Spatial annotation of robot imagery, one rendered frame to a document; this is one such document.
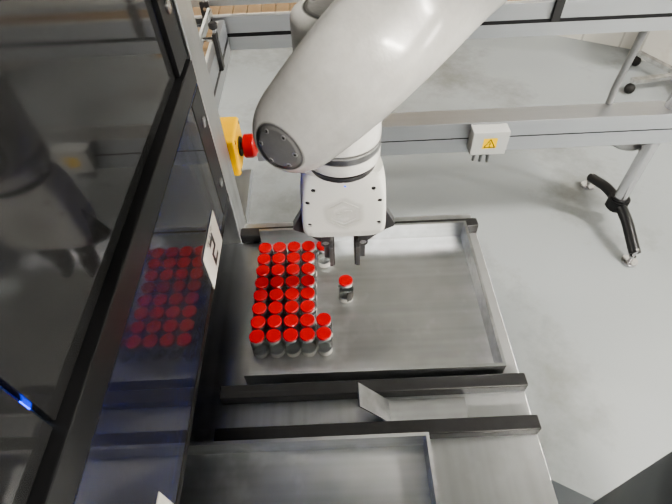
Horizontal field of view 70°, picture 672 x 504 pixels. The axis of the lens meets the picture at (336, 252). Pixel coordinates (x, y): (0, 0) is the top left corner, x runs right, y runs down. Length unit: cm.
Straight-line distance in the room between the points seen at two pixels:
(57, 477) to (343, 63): 31
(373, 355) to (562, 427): 110
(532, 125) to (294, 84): 145
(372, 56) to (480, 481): 49
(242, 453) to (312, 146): 40
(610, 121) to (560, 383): 88
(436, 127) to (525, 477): 123
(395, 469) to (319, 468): 9
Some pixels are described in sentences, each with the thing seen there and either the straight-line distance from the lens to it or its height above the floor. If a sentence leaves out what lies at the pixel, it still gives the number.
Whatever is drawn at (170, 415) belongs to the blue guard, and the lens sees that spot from 50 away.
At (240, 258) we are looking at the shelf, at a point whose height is 88.
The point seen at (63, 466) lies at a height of 120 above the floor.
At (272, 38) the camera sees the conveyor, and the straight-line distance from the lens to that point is 145.
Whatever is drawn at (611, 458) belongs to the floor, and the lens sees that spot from 173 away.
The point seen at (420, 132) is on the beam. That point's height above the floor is 52.
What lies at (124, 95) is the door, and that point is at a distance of 46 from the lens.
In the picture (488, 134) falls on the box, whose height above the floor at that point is 54.
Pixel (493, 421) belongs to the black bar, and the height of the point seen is 90.
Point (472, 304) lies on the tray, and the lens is 75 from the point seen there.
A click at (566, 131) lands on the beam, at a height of 50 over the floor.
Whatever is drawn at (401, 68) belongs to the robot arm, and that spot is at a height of 132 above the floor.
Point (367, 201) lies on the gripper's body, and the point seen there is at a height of 111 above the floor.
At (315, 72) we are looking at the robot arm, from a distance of 36.
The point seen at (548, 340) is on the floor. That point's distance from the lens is 184.
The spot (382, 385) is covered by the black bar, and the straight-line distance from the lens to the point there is 65.
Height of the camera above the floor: 149
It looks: 50 degrees down
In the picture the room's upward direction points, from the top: 3 degrees counter-clockwise
